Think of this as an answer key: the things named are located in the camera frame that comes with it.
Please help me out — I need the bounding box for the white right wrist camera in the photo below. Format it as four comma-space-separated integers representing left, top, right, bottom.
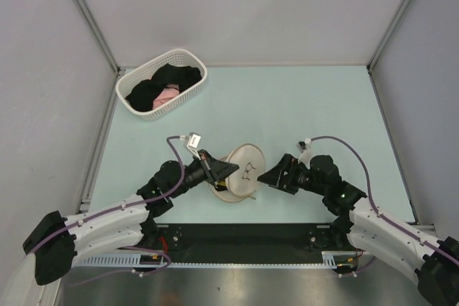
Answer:
298, 138, 313, 166

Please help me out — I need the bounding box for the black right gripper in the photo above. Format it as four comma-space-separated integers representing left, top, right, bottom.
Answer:
257, 153, 327, 196

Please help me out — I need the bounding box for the black garment in basket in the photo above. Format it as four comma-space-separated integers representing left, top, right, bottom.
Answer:
126, 64, 202, 113

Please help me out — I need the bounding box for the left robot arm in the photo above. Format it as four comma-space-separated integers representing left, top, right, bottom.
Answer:
22, 150, 240, 285

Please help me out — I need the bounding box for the white slotted cable duct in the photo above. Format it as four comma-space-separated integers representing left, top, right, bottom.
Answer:
76, 247, 356, 269

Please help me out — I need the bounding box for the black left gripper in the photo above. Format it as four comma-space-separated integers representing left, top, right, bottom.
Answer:
169, 149, 238, 198

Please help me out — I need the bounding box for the white perforated plastic basket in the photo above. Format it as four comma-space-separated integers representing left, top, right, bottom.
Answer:
115, 48, 208, 121

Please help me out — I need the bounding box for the pink garment in basket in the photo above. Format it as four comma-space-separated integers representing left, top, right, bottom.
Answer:
152, 84, 180, 110

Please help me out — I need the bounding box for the yellow bra with black straps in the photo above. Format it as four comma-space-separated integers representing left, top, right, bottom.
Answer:
215, 180, 228, 192

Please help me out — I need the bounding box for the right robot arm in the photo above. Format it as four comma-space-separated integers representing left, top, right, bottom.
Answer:
258, 154, 458, 305

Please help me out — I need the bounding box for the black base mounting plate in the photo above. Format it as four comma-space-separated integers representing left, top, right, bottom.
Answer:
138, 224, 353, 253

